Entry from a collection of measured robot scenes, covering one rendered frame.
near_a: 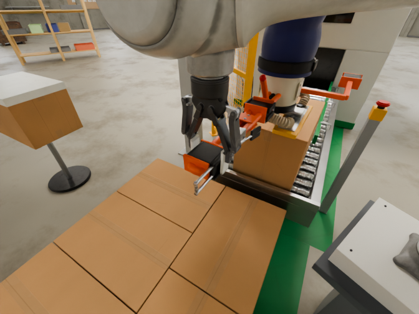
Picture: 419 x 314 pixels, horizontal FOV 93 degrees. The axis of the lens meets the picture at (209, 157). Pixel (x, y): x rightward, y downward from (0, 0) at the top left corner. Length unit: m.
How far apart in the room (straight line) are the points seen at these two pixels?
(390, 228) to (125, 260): 1.13
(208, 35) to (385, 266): 0.89
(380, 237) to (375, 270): 0.15
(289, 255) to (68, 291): 1.38
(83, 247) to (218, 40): 1.18
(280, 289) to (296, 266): 0.21
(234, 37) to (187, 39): 0.05
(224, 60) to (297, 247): 1.64
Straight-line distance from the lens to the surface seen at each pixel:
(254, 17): 0.21
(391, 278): 0.94
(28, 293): 1.28
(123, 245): 1.18
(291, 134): 0.88
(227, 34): 0.21
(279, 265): 1.73
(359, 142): 1.69
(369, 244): 0.97
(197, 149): 0.50
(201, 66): 0.37
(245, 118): 0.67
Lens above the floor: 1.52
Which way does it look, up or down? 38 degrees down
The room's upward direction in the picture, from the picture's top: straight up
